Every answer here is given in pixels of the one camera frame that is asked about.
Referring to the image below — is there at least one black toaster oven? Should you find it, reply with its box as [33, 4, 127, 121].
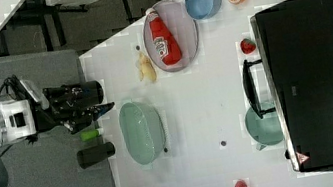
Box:
[250, 0, 333, 173]

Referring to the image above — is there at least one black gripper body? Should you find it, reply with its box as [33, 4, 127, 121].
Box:
[33, 81, 104, 135]

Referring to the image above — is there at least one yellow peeled banana toy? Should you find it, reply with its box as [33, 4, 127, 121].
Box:
[136, 51, 157, 83]

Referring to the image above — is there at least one green mug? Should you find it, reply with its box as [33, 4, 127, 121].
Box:
[245, 102, 284, 151]

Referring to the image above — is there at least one black cylinder cup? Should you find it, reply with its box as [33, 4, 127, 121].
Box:
[77, 142, 116, 169]

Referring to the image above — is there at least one red ketchup bottle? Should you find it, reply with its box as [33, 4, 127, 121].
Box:
[146, 8, 183, 66]

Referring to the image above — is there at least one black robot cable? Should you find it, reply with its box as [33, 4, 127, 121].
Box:
[0, 73, 26, 103]

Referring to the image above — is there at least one red strawberry toy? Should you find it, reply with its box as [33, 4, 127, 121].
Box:
[240, 38, 256, 55]

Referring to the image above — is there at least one purple round plate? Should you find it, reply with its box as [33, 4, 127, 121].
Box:
[137, 0, 205, 77]

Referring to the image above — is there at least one green plastic strainer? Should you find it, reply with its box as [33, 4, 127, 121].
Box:
[119, 101, 166, 165]

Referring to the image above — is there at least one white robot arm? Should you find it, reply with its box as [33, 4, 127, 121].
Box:
[0, 81, 115, 147]

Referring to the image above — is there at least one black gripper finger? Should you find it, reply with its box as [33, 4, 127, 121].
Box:
[91, 102, 115, 121]

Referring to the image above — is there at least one blue bowl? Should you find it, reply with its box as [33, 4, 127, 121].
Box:
[184, 0, 222, 20]

